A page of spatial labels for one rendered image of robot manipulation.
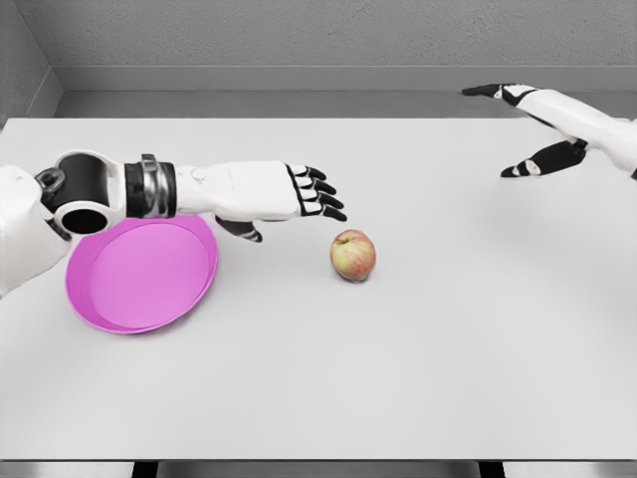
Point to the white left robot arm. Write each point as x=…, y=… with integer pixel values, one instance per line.
x=149, y=189

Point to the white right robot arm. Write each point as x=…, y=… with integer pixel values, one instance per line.
x=626, y=147

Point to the red yellow apple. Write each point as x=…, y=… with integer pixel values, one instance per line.
x=352, y=256

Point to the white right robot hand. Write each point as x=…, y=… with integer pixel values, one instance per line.
x=562, y=115

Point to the pink round plate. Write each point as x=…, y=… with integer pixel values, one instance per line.
x=144, y=279

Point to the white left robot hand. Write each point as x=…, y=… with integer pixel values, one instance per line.
x=259, y=191

